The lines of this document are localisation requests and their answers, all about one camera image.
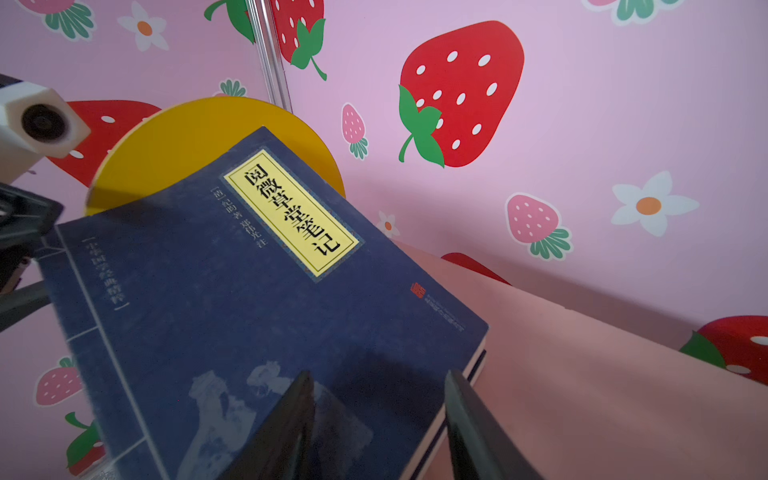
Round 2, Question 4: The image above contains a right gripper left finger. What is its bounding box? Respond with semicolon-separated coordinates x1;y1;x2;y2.
219;370;315;480

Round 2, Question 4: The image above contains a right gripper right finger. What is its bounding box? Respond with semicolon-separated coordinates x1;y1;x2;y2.
444;370;543;480

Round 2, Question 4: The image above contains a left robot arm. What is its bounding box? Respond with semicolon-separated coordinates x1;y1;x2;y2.
1;184;63;331

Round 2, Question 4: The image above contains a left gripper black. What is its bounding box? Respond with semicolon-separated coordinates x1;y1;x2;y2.
1;183;63;294

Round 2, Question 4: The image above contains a yellow pink blue bookshelf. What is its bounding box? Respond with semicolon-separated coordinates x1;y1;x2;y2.
72;97;767;479

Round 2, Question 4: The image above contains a navy book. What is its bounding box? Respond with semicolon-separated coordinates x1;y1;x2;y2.
38;128;489;479

